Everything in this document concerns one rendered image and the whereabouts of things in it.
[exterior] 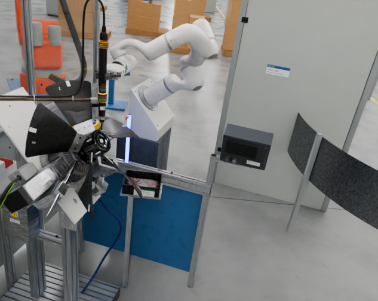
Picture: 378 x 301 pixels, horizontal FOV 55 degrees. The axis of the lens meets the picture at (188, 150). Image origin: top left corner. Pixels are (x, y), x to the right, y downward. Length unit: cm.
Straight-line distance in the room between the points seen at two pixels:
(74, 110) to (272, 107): 209
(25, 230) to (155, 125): 101
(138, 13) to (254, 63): 793
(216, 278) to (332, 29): 217
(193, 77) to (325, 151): 127
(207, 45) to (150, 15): 914
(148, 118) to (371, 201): 163
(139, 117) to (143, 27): 873
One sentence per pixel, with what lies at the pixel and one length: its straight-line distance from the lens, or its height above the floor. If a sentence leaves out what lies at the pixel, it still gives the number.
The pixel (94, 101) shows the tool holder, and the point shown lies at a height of 139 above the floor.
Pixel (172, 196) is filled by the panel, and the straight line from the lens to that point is 234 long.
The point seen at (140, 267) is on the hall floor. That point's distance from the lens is 285.
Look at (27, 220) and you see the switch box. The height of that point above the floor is 77.
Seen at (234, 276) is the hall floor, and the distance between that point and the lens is 291.
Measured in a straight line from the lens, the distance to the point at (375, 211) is 288.
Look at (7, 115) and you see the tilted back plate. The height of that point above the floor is 129.
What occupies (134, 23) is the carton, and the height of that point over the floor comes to 28.
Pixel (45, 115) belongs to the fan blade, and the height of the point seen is 139.
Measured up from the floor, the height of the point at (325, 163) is 78.
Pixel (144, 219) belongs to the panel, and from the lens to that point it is 252.
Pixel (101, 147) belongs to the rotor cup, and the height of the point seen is 120.
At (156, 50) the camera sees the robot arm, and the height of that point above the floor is 161.
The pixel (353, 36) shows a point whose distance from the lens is 337.
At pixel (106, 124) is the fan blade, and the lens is 206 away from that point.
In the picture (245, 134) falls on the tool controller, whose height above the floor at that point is 124.
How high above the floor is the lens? 202
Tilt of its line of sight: 27 degrees down
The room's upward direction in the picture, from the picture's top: 8 degrees clockwise
